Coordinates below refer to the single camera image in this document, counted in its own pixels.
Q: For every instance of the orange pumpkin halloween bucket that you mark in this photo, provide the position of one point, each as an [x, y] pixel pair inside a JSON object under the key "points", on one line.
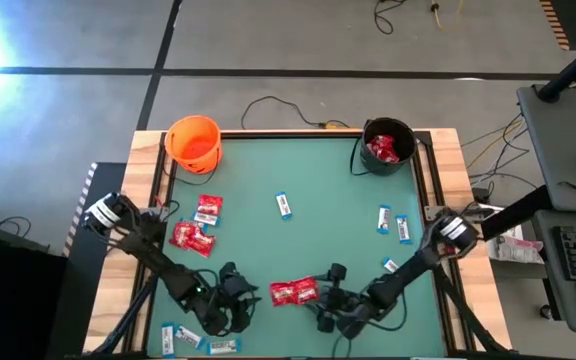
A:
{"points": [[193, 145]]}

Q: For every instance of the black round pole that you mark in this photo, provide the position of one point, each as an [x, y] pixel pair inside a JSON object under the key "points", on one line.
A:
{"points": [[573, 70]]}

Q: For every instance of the clear plastic bag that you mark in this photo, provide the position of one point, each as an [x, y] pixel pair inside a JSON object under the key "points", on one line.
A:
{"points": [[513, 248]]}

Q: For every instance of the black mat white-striped edge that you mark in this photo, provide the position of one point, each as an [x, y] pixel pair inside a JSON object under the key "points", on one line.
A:
{"points": [[113, 175]]}

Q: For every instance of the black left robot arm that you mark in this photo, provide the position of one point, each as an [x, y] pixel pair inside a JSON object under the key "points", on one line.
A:
{"points": [[163, 265]]}

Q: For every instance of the black halloween bucket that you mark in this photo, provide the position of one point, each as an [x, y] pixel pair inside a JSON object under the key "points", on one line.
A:
{"points": [[409, 145]]}

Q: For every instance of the black desk crossbar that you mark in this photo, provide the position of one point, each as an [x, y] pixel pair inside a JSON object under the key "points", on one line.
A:
{"points": [[518, 212]]}

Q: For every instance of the green table mat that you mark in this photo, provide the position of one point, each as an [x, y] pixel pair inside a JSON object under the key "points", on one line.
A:
{"points": [[318, 240]]}

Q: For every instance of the grey desk top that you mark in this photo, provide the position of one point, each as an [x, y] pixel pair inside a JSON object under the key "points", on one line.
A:
{"points": [[558, 150]]}

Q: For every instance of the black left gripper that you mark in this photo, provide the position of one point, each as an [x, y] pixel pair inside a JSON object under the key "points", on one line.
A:
{"points": [[215, 310]]}

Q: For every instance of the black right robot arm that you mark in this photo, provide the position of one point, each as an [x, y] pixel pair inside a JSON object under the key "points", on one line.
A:
{"points": [[408, 272]]}

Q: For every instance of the black caster wheel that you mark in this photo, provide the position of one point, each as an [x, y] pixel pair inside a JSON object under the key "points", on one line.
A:
{"points": [[546, 312]]}

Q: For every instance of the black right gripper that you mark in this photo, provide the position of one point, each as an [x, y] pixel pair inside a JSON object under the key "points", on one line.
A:
{"points": [[355, 312]]}

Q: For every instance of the grey keyboard desk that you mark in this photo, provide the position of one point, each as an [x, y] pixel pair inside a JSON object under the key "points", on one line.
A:
{"points": [[563, 300]]}

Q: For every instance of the black cabinet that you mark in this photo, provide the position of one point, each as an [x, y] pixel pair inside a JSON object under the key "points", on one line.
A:
{"points": [[8, 300]]}

